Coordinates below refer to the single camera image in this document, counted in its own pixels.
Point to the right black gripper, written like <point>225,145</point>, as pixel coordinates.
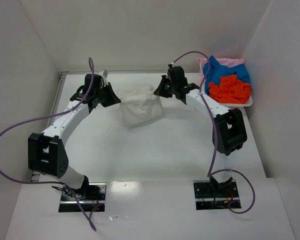
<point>167,87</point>

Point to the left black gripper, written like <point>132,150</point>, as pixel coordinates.
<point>106,93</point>

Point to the white t shirt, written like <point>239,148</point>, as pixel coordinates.
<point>139,105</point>

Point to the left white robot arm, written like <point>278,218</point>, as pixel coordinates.
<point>46,150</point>

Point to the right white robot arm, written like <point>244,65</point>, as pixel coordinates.
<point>228,127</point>

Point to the blue t shirt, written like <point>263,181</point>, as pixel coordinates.
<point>223,67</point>

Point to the orange t shirt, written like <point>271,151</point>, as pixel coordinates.
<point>230,90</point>

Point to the pink plastic basket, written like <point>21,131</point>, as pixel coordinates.
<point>206,90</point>

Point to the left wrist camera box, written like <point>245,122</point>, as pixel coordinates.
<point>104,73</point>

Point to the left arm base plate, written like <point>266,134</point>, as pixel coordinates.
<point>94,199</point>

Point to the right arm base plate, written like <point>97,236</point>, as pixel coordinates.
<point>208,199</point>

